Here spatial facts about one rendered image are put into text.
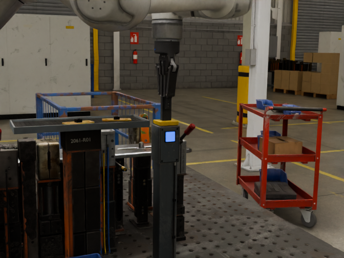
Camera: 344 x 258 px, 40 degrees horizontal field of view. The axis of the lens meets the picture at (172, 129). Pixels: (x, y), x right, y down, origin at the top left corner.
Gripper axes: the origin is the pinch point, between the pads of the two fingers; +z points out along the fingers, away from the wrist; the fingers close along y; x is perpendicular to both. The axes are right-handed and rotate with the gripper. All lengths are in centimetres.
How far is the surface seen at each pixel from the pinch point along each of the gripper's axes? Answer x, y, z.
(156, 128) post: 3.5, -1.2, 5.6
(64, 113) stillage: -7, 208, 29
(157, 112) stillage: -79, 210, 31
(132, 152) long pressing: 2.5, 24.7, 18.6
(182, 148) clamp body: -11.5, 12.7, 15.5
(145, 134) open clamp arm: -9.8, 45.6, 16.3
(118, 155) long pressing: 7.7, 24.1, 19.0
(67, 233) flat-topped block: 30.6, -1.3, 34.9
